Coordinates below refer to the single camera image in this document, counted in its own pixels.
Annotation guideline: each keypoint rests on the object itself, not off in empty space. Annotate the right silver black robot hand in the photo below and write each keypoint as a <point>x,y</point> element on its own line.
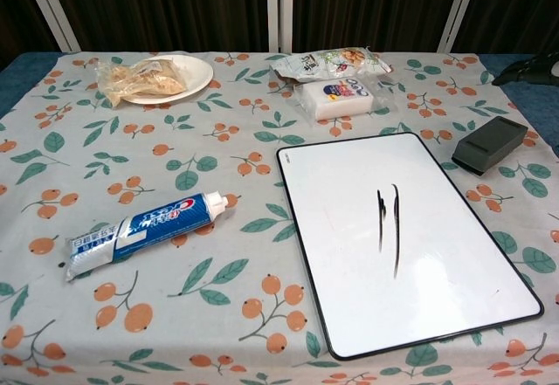
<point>530,73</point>

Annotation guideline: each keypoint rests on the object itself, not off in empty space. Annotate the dark grey whiteboard eraser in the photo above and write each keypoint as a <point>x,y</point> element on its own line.
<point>489,145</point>

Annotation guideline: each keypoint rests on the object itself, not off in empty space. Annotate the white dry-erase board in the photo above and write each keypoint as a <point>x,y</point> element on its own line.
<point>393,236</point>

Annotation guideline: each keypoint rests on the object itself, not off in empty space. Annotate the dark pleated curtain panel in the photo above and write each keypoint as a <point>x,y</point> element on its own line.
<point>166,7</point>
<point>371,7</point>
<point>519,7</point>
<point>17,14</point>

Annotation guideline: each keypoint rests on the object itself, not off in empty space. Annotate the wrapped white sponge pack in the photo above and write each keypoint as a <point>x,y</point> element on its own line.
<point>340,97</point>

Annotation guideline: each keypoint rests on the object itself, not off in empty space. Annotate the mixed nuts snack bag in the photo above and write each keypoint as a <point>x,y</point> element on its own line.
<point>323,63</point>

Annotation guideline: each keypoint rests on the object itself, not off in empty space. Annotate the white round plate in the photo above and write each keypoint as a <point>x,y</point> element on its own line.
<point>196,73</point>

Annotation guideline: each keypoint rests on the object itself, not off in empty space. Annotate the floral fruit print tablecloth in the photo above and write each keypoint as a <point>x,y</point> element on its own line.
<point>174,149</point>

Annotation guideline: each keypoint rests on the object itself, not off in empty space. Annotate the clear bag of crackers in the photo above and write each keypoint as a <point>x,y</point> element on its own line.
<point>140,81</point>

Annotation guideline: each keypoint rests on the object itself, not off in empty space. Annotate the blue white toothpaste tube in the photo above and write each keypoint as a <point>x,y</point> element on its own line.
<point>144,232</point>

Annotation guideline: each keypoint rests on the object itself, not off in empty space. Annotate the white frame post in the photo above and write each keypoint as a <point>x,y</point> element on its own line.
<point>458,7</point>
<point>50,7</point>
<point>279,7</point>

